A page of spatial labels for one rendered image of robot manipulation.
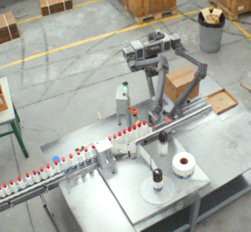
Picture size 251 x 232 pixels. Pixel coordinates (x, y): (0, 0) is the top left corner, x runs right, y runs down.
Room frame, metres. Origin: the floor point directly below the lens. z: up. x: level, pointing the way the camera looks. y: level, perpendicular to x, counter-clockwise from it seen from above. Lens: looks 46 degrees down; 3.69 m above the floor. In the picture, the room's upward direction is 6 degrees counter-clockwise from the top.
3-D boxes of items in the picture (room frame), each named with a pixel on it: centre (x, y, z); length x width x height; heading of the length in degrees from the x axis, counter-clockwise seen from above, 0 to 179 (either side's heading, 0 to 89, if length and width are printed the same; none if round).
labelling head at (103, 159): (2.05, 0.23, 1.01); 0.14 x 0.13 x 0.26; 114
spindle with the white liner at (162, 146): (2.08, -0.30, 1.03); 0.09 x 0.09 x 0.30
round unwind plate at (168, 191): (1.69, -0.20, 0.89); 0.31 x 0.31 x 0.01
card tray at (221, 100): (2.71, -1.03, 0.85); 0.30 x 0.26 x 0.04; 114
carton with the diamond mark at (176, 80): (2.87, -0.62, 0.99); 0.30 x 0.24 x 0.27; 113
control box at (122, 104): (2.34, 0.01, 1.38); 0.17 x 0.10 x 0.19; 169
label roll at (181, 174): (1.86, -0.46, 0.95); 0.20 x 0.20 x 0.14
